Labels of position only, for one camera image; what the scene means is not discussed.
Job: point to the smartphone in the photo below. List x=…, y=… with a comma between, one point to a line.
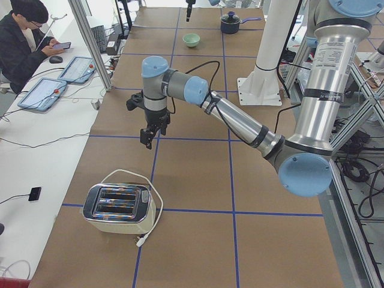
x=65, y=45

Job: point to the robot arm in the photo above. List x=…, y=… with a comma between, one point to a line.
x=334, y=29
x=211, y=2

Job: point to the teach pendant tablet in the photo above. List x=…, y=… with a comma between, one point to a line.
x=43, y=95
x=78, y=70

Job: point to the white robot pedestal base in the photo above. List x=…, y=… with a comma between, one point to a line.
x=261, y=87

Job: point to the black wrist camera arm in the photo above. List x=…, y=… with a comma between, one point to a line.
x=135, y=101

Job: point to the black keyboard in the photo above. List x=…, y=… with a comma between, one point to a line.
x=100, y=37

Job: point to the small black box device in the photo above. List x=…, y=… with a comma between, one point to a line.
x=34, y=194

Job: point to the seated person in black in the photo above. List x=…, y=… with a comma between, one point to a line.
x=23, y=45

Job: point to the cream toaster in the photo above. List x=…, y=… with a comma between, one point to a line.
x=120, y=208

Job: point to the black computer mouse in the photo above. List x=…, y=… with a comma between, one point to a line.
x=55, y=59

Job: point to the near teach pendant tablet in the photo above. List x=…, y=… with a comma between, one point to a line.
x=43, y=95

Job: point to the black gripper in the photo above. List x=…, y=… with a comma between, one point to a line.
x=188, y=7
x=155, y=117

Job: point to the aluminium frame post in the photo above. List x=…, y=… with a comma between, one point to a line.
x=85, y=30

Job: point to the green bowl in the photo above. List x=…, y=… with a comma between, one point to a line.
x=191, y=40

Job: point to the blue saucepan with glass lid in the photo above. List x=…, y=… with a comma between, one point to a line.
x=230, y=22

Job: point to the far teach pendant tablet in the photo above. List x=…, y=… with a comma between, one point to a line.
x=78, y=70

